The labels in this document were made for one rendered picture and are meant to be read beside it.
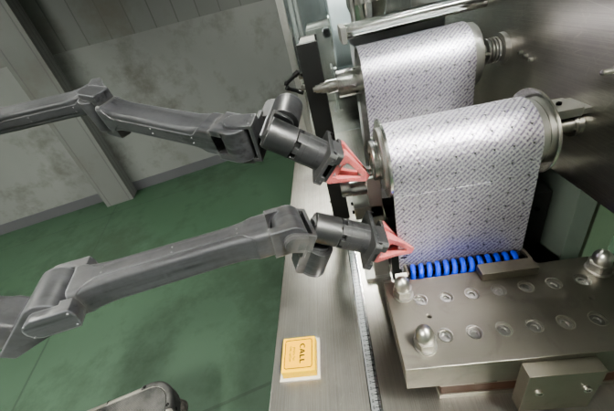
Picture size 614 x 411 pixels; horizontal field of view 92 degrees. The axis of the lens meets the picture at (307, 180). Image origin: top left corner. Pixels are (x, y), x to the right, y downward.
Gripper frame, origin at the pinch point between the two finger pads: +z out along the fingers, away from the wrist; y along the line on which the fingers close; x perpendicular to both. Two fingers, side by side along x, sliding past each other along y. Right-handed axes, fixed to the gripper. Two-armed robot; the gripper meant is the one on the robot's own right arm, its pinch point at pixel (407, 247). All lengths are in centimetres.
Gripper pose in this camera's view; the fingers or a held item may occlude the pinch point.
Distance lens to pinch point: 63.3
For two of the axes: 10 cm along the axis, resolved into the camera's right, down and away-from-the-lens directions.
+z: 9.6, 2.4, 1.4
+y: -0.1, 5.3, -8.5
